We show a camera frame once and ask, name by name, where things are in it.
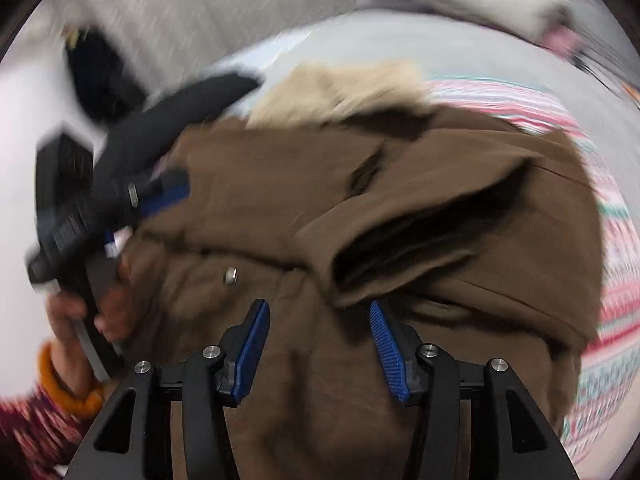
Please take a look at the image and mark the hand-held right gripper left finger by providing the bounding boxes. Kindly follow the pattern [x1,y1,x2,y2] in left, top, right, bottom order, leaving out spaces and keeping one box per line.
[65,299,271,480]

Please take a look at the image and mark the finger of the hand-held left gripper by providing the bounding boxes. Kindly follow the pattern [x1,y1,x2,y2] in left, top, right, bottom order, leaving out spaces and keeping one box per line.
[129,169,193,222]

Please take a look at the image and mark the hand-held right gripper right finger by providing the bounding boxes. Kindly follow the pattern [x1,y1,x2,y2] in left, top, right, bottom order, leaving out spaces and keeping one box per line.
[368,300,581,480]

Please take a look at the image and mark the brown jacket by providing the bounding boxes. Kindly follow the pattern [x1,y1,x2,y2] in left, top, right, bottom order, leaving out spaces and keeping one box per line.
[117,60,609,480]

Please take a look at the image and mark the person's left forearm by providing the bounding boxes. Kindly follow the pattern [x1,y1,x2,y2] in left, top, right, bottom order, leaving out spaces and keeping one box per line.
[0,390,76,480]

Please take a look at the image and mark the dark hanging clothes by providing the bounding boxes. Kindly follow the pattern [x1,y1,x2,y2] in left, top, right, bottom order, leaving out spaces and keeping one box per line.
[62,27,149,124]

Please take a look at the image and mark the person's left hand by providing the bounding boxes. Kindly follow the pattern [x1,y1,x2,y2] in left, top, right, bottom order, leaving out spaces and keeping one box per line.
[47,252,133,397]

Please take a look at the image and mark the star-print grey curtain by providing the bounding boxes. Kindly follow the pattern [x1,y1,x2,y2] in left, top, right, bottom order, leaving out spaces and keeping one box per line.
[65,0,361,106]

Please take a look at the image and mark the patterned knit blanket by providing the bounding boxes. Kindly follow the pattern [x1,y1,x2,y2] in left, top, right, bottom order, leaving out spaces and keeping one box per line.
[425,77,640,467]

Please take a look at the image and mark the pink cloth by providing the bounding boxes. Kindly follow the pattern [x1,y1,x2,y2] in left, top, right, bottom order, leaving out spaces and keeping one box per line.
[542,25,589,59]

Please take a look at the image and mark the orange bracelet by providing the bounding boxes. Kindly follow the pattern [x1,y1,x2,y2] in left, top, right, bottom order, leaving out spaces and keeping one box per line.
[39,342,106,419]

